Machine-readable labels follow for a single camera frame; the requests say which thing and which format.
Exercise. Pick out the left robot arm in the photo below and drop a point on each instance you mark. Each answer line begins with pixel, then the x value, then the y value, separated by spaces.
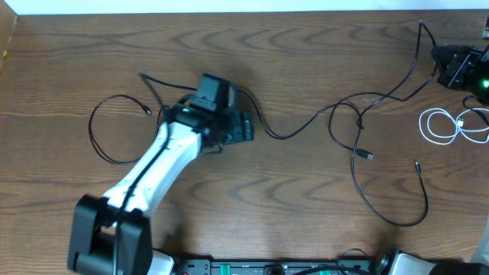
pixel 111 234

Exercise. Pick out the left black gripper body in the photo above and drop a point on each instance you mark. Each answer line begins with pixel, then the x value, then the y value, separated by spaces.
pixel 234 127

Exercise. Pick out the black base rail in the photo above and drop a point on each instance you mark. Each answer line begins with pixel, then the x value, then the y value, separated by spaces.
pixel 275 267

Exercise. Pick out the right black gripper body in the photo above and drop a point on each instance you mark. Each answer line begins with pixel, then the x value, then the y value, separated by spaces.
pixel 470 74

